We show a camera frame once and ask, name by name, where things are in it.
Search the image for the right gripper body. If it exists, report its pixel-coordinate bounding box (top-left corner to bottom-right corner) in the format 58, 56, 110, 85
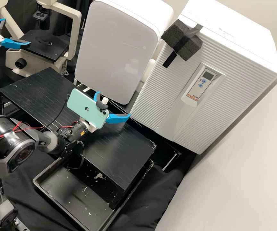
84, 121, 98, 133

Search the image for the incubator door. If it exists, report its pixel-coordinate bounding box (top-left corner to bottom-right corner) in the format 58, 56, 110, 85
130, 18, 277, 155

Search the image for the white incubator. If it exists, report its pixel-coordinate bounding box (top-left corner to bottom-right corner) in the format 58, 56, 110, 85
179, 0, 277, 73

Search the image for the black platform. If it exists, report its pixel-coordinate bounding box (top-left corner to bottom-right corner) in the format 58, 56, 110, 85
77, 81, 197, 173
0, 67, 157, 210

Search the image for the cream microscope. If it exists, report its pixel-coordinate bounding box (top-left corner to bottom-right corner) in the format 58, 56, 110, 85
0, 0, 82, 75

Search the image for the black tray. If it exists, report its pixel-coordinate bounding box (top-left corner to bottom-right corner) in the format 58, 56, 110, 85
32, 156, 154, 231

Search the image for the right wrist camera phone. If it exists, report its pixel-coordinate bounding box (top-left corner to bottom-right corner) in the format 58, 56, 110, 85
66, 88, 110, 129

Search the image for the black cable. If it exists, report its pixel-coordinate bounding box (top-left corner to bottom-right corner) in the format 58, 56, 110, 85
36, 101, 69, 132

